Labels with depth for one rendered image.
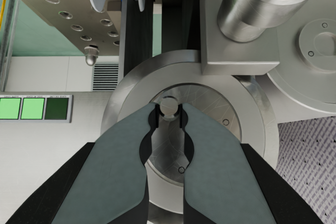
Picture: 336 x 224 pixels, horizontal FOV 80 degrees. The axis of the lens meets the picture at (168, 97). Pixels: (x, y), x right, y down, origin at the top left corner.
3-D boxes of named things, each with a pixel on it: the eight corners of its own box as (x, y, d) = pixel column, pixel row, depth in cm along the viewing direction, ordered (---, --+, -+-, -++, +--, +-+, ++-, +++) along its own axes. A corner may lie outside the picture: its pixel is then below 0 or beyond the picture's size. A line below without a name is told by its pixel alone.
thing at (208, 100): (192, 211, 14) (118, 133, 15) (190, 202, 16) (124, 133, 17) (264, 132, 15) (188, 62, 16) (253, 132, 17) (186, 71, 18)
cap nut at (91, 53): (96, 46, 51) (94, 63, 50) (101, 52, 54) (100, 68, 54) (81, 46, 51) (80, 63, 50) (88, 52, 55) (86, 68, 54)
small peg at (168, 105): (155, 115, 12) (160, 92, 12) (158, 119, 15) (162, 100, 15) (177, 120, 12) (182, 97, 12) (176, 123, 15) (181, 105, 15)
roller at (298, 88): (387, -20, 18) (419, 114, 16) (263, 71, 43) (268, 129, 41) (251, -18, 18) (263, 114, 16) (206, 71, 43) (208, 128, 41)
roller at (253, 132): (257, 58, 16) (275, 213, 14) (206, 106, 42) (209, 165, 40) (116, 63, 17) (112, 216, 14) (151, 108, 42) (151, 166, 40)
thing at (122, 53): (131, -83, 22) (123, 83, 18) (152, 30, 45) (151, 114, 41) (126, -83, 22) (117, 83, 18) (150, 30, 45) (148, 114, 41)
